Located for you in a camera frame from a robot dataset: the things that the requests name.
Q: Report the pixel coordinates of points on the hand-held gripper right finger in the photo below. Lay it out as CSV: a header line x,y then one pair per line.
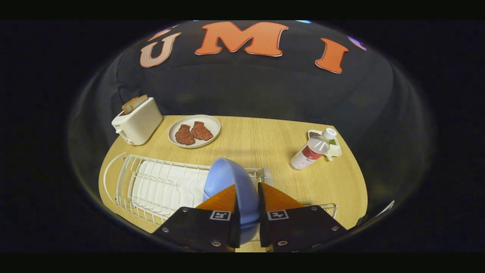
x,y
264,227

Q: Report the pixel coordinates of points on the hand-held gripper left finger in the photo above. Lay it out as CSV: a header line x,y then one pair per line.
x,y
235,233

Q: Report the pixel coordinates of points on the blue plate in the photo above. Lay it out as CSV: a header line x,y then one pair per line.
x,y
227,178

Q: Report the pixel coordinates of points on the beige round plate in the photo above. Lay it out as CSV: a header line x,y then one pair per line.
x,y
212,127

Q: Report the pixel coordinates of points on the clear bottle red label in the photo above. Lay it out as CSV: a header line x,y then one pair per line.
x,y
308,153

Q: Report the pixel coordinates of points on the white divided snack tray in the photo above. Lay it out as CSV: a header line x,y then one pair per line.
x,y
336,149

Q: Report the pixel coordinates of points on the red meat piece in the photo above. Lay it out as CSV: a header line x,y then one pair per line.
x,y
202,131
185,135

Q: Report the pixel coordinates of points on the black backdrop cloth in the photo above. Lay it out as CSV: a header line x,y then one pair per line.
x,y
246,87

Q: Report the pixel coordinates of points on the white toaster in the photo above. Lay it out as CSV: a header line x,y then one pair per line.
x,y
140,121

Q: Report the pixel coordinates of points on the brown toast slice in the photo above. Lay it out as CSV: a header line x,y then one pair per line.
x,y
132,104

